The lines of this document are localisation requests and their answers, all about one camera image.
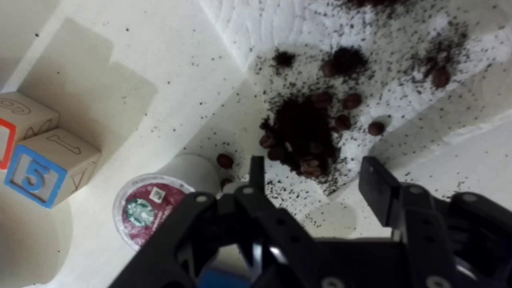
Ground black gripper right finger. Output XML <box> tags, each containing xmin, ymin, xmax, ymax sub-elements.
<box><xmin>357</xmin><ymin>155</ymin><xmax>512</xmax><ymax>288</ymax></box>

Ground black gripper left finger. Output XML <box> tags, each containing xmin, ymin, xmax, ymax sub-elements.
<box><xmin>109</xmin><ymin>155</ymin><xmax>342</xmax><ymax>288</ymax></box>

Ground coffee grounds pile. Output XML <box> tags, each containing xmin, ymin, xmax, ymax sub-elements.
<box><xmin>259</xmin><ymin>89</ymin><xmax>342</xmax><ymax>182</ymax></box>

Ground white paper serviette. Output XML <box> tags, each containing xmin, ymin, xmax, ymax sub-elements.
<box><xmin>197</xmin><ymin>0</ymin><xmax>512</xmax><ymax>214</ymax></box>

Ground blue cylinder block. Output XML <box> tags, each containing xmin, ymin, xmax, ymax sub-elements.
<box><xmin>197</xmin><ymin>265</ymin><xmax>253</xmax><ymax>288</ymax></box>

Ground loose coffee bean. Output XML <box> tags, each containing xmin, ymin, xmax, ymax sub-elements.
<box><xmin>366</xmin><ymin>119</ymin><xmax>387</xmax><ymax>137</ymax></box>
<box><xmin>214</xmin><ymin>151</ymin><xmax>235</xmax><ymax>169</ymax></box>

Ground Starbucks coffee pod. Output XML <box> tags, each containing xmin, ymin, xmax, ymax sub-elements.
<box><xmin>110</xmin><ymin>153</ymin><xmax>225</xmax><ymax>252</ymax></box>

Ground scattered grounds with beans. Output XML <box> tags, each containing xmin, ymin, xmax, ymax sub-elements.
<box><xmin>422</xmin><ymin>33</ymin><xmax>469</xmax><ymax>91</ymax></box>

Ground tiny coffee grounds clump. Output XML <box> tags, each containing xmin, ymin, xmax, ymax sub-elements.
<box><xmin>272</xmin><ymin>47</ymin><xmax>297</xmax><ymax>68</ymax></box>

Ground dark coffee grounds clump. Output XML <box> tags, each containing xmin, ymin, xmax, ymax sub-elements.
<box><xmin>318</xmin><ymin>46</ymin><xmax>369</xmax><ymax>79</ymax></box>

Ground wooden block blue number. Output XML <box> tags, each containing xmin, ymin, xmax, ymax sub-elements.
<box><xmin>3</xmin><ymin>126</ymin><xmax>102</xmax><ymax>209</ymax></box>

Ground wooden block red letter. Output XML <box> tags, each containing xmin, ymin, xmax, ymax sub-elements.
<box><xmin>0</xmin><ymin>91</ymin><xmax>61</xmax><ymax>172</ymax></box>

